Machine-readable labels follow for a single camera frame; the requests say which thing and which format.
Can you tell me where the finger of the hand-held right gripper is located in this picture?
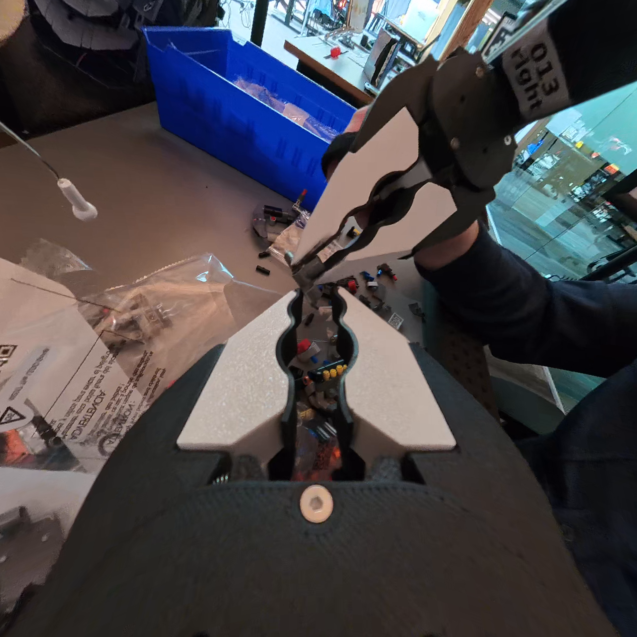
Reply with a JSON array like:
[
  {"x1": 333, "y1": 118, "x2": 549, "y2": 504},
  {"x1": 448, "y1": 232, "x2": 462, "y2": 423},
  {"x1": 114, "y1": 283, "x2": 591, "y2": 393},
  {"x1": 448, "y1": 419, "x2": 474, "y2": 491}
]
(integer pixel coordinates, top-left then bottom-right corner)
[
  {"x1": 290, "y1": 106, "x2": 424, "y2": 269},
  {"x1": 299, "y1": 180, "x2": 458, "y2": 279}
]

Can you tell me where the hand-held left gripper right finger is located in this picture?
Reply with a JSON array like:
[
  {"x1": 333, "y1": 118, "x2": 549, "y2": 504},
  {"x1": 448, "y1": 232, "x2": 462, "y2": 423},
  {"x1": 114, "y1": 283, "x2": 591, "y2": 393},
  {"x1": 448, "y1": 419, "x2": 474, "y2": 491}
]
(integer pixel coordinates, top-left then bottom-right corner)
[{"x1": 332, "y1": 288, "x2": 457, "y2": 481}]

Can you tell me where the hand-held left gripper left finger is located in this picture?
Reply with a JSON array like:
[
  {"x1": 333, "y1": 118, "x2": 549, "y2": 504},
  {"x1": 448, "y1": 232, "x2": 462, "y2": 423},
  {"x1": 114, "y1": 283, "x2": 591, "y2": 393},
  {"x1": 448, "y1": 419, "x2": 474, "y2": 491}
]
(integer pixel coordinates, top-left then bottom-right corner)
[{"x1": 177, "y1": 289, "x2": 305, "y2": 481}]

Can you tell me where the person's right forearm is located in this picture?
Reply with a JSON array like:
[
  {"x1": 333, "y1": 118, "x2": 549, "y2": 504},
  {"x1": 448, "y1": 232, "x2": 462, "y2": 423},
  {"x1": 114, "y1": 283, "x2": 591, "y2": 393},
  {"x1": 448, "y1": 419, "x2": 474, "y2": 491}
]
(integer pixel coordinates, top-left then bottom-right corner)
[{"x1": 415, "y1": 221, "x2": 637, "y2": 379}]

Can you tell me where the pile of loose lego pieces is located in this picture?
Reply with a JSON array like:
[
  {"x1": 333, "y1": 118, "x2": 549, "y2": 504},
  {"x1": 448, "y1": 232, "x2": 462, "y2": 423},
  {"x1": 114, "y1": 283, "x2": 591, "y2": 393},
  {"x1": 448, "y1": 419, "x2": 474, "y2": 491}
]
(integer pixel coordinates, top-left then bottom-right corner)
[{"x1": 294, "y1": 263, "x2": 425, "y2": 478}]

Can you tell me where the dark grey lego dish assembly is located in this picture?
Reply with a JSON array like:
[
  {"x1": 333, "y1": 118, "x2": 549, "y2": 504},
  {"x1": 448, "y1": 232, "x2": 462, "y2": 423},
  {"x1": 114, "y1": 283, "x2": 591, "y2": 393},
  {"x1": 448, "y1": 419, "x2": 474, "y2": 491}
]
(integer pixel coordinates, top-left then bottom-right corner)
[{"x1": 251, "y1": 203, "x2": 299, "y2": 239}]

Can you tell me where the person's right hand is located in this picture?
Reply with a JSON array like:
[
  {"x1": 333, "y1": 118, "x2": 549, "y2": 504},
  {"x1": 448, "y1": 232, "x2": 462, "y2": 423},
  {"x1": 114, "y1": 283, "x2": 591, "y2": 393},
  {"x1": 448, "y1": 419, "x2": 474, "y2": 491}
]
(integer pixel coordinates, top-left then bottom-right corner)
[{"x1": 321, "y1": 106, "x2": 494, "y2": 279}]

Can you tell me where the dark upright case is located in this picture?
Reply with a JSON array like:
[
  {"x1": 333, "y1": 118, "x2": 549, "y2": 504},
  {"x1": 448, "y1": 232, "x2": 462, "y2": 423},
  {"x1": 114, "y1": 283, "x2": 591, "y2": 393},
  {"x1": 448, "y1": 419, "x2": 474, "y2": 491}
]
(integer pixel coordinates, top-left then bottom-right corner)
[{"x1": 362, "y1": 26, "x2": 416, "y2": 89}]

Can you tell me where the wooden background table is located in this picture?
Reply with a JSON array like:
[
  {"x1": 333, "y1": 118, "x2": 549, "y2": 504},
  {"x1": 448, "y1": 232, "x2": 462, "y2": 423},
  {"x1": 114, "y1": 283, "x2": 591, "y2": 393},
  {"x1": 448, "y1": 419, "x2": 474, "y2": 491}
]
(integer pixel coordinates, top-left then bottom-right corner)
[{"x1": 284, "y1": 27, "x2": 429, "y2": 106}]

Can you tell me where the blue plastic bin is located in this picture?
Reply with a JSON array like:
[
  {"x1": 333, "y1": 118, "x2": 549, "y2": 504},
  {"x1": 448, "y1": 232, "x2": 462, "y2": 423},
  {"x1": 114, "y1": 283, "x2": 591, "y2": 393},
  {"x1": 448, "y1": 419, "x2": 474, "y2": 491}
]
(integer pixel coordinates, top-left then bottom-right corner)
[{"x1": 143, "y1": 26, "x2": 356, "y2": 212}]

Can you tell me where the large printed plastic bag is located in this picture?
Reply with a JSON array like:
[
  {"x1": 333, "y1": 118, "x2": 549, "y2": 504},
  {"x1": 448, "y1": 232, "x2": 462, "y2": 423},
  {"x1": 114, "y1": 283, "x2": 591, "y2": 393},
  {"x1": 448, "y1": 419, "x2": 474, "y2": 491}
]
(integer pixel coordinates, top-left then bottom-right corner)
[{"x1": 0, "y1": 256, "x2": 167, "y2": 478}]

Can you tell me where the black metal post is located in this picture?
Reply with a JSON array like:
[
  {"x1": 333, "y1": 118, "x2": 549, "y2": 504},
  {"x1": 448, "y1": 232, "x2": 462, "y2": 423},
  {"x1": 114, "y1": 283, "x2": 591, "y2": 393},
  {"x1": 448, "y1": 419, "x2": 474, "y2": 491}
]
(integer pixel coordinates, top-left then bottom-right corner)
[{"x1": 250, "y1": 0, "x2": 273, "y2": 48}]

